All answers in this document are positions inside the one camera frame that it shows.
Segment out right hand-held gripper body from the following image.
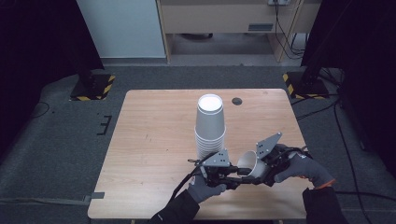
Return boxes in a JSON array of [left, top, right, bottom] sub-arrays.
[[255, 132, 312, 180]]

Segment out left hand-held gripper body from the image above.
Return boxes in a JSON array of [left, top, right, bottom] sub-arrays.
[[200, 148, 241, 190]]

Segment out single white paper cup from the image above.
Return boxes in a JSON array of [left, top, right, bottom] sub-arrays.
[[236, 150, 271, 180]]

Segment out stack of white paper cups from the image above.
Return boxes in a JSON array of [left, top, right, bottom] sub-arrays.
[[194, 93, 227, 161]]

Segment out person's left hand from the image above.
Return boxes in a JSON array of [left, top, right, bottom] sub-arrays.
[[187, 174, 228, 204]]

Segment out person's right hand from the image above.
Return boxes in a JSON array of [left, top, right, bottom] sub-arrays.
[[274, 151, 337, 189]]

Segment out striped black stand base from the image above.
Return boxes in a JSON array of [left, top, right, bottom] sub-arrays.
[[282, 66, 331, 101], [69, 66, 116, 102]]

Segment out grey tape strip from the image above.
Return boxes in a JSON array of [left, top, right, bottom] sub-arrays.
[[82, 191, 106, 203]]

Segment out black curtain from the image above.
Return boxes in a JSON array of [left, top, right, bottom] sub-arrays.
[[0, 0, 106, 157], [301, 0, 396, 178]]

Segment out light wooden desk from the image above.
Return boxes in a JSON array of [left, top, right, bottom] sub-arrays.
[[156, 0, 321, 63]]

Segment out white cabinet panel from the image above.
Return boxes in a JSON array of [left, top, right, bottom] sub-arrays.
[[77, 0, 166, 59]]

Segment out right hand-held gripper cable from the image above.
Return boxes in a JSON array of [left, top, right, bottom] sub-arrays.
[[279, 145, 310, 157]]

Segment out long black floor cable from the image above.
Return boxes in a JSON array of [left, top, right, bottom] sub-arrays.
[[333, 101, 373, 224]]

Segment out black hanging cables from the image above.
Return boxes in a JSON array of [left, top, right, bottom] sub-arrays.
[[273, 0, 308, 61]]

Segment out thin black floor cable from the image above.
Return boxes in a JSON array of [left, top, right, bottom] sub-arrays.
[[29, 101, 50, 119]]

